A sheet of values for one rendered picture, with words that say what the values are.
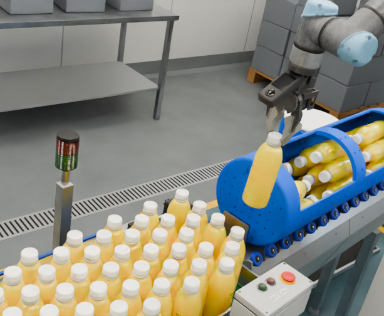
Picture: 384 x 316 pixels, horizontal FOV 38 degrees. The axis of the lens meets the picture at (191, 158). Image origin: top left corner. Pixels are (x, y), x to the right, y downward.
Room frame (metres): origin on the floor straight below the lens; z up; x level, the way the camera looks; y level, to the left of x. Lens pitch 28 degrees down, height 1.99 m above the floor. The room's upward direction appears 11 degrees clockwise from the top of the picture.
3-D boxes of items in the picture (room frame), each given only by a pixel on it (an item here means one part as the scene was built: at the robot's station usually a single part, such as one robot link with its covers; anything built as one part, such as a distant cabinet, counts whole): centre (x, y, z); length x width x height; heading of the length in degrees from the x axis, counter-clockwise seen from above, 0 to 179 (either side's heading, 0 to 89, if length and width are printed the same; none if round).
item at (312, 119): (2.36, -0.52, 1.03); 0.28 x 0.28 x 0.01
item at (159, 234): (1.19, 0.04, 1.10); 0.04 x 0.04 x 0.02
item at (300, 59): (1.30, -0.22, 1.62); 0.08 x 0.08 x 0.05
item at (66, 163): (1.36, 0.35, 1.18); 0.06 x 0.06 x 0.05
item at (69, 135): (1.36, 0.35, 1.18); 0.06 x 0.06 x 0.16
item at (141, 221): (1.24, 0.10, 1.10); 0.04 x 0.04 x 0.02
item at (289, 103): (1.31, -0.22, 1.54); 0.09 x 0.08 x 0.12; 137
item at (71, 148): (1.36, 0.35, 1.23); 0.06 x 0.06 x 0.04
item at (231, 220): (1.42, -0.17, 0.99); 0.10 x 0.02 x 0.12; 50
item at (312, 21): (1.29, -0.23, 1.70); 0.09 x 0.08 x 0.11; 40
